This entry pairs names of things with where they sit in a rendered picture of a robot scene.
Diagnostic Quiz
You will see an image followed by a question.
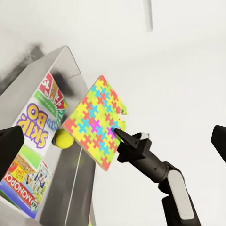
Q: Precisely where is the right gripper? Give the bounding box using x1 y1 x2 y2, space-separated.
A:
114 128 159 176

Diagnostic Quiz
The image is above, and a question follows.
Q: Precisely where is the tennis ball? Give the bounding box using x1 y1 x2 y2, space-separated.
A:
53 129 74 148

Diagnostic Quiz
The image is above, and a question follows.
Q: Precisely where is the jigsaw puzzle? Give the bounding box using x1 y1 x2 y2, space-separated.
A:
62 75 128 171

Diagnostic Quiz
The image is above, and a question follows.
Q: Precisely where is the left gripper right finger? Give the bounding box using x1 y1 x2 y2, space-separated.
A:
211 125 226 163

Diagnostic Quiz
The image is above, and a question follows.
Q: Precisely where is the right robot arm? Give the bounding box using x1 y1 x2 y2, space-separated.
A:
114 128 201 226

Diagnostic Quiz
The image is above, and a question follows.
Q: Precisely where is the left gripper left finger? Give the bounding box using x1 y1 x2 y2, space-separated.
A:
0 125 24 181

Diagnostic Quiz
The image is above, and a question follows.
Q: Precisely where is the board game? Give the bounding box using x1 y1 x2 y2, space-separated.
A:
8 72 68 182
0 161 53 219

